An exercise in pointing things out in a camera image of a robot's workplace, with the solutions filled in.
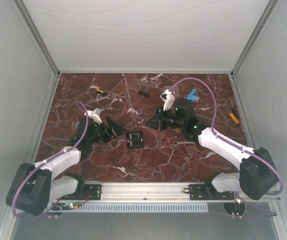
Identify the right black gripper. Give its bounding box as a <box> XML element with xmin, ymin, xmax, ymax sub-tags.
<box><xmin>145</xmin><ymin>105</ymin><xmax>185</xmax><ymax>132</ymax></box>

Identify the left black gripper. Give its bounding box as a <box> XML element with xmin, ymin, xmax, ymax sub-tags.
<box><xmin>89</xmin><ymin>116</ymin><xmax>128</xmax><ymax>145</ymax></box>

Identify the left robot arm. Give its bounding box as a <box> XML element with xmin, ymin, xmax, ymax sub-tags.
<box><xmin>5</xmin><ymin>116</ymin><xmax>126</xmax><ymax>216</ymax></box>

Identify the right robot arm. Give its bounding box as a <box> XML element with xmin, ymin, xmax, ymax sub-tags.
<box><xmin>145</xmin><ymin>98</ymin><xmax>279</xmax><ymax>201</ymax></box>

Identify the clear plastic fuse box lid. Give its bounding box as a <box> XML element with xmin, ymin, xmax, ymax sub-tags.
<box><xmin>163</xmin><ymin>86</ymin><xmax>180</xmax><ymax>98</ymax></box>

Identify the silver wrench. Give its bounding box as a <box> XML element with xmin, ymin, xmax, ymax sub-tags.
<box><xmin>173</xmin><ymin>141</ymin><xmax>195</xmax><ymax>146</ymax></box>

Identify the black yellow screwdriver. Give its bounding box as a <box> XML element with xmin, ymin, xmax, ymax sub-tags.
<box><xmin>95</xmin><ymin>89</ymin><xmax>112</xmax><ymax>98</ymax></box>

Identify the blue plastic connector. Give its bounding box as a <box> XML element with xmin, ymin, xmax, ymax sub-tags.
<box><xmin>185</xmin><ymin>88</ymin><xmax>200</xmax><ymax>103</ymax></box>

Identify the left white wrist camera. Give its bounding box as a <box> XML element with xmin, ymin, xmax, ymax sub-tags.
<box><xmin>84</xmin><ymin>108</ymin><xmax>103</xmax><ymax>125</ymax></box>

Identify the black handle screwdriver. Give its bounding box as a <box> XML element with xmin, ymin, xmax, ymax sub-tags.
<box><xmin>128</xmin><ymin>88</ymin><xmax>150</xmax><ymax>97</ymax></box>

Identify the aluminium mounting rail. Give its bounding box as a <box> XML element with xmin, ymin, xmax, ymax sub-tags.
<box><xmin>10</xmin><ymin>181</ymin><xmax>281</xmax><ymax>201</ymax></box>

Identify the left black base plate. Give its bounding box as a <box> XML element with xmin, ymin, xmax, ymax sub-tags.
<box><xmin>60</xmin><ymin>184</ymin><xmax>102</xmax><ymax>201</ymax></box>

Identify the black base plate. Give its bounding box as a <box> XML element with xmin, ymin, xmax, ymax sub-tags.
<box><xmin>60</xmin><ymin>184</ymin><xmax>102</xmax><ymax>201</ymax></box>
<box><xmin>182</xmin><ymin>183</ymin><xmax>235</xmax><ymax>201</ymax></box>

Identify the orange handle screwdriver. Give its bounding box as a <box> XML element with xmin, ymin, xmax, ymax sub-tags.
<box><xmin>229</xmin><ymin>112</ymin><xmax>243</xmax><ymax>130</ymax></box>

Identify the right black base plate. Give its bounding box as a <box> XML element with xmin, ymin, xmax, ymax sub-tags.
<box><xmin>182</xmin><ymin>183</ymin><xmax>235</xmax><ymax>201</ymax></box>

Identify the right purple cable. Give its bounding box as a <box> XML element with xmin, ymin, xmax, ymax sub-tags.
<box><xmin>169</xmin><ymin>77</ymin><xmax>285</xmax><ymax>218</ymax></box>

